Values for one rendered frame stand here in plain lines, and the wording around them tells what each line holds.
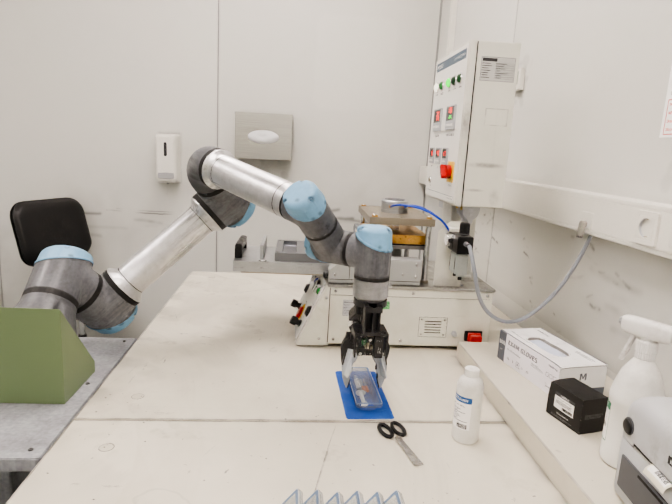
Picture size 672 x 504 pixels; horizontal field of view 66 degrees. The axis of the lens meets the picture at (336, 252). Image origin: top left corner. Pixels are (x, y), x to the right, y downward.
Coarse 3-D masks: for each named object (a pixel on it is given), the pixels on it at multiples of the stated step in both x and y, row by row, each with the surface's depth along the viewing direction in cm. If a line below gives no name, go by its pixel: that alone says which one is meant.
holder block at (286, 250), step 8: (280, 240) 162; (288, 240) 163; (296, 240) 163; (280, 248) 150; (288, 248) 158; (296, 248) 158; (304, 248) 151; (280, 256) 144; (288, 256) 144; (296, 256) 144; (304, 256) 144
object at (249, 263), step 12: (264, 240) 152; (252, 252) 154; (264, 252) 151; (240, 264) 143; (252, 264) 143; (264, 264) 143; (276, 264) 143; (288, 264) 144; (300, 264) 144; (312, 264) 144; (324, 264) 144
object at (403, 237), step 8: (360, 224) 164; (392, 232) 148; (400, 232) 149; (408, 232) 150; (416, 232) 151; (392, 240) 145; (400, 240) 145; (408, 240) 145; (416, 240) 145; (424, 240) 146; (400, 248) 146; (408, 248) 146; (416, 248) 146
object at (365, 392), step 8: (360, 368) 125; (352, 376) 120; (360, 376) 121; (368, 376) 121; (352, 384) 116; (360, 384) 116; (368, 384) 117; (360, 392) 113; (368, 392) 113; (376, 392) 113; (360, 400) 109; (368, 400) 109; (376, 400) 109
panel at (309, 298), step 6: (318, 276) 160; (312, 282) 166; (324, 282) 145; (324, 288) 141; (306, 294) 165; (312, 294) 154; (318, 294) 143; (300, 300) 171; (306, 300) 159; (312, 300) 149; (306, 306) 154; (312, 306) 144; (300, 318) 154; (306, 318) 144; (300, 324) 149; (300, 330) 144
